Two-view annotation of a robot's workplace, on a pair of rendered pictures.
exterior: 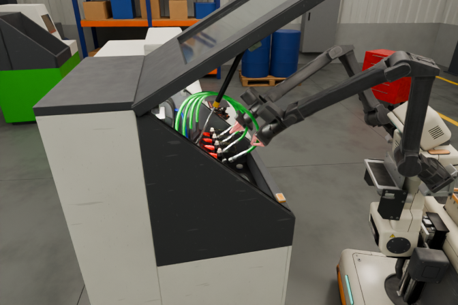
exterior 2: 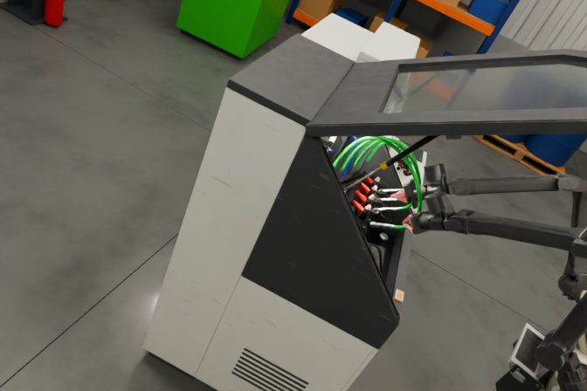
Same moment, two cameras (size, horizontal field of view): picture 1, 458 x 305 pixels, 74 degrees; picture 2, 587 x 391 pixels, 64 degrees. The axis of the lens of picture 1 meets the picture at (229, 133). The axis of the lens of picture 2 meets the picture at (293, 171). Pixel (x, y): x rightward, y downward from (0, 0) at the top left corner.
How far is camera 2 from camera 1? 0.46 m
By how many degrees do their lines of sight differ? 16
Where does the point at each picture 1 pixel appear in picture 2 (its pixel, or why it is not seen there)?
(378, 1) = not seen: outside the picture
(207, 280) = (276, 322)
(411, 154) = (558, 345)
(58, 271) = (146, 218)
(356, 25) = not seen: outside the picture
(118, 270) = (208, 255)
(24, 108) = (202, 20)
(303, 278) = not seen: outside the picture
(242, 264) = (318, 331)
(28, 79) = not seen: outside the picture
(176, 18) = not seen: outside the picture
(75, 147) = (240, 129)
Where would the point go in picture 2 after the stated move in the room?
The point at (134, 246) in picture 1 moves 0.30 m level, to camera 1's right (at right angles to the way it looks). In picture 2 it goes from (233, 243) to (300, 293)
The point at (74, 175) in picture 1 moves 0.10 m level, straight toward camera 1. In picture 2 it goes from (224, 152) to (221, 169)
